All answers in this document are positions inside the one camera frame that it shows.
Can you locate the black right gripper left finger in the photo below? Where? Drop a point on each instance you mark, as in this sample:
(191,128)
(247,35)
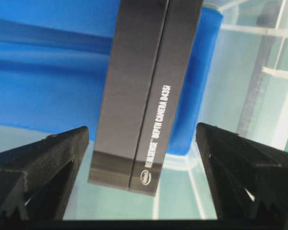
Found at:
(37,179)

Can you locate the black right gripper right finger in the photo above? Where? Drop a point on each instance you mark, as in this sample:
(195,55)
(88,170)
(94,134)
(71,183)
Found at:
(243,175)

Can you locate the black RealSense box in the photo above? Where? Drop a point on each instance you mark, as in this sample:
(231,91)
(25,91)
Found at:
(149,59)

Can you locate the blue cloth inside case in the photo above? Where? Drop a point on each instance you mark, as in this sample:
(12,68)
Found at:
(53,62)

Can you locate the clear plastic storage case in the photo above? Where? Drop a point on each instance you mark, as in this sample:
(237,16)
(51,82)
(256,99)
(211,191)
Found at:
(237,80)

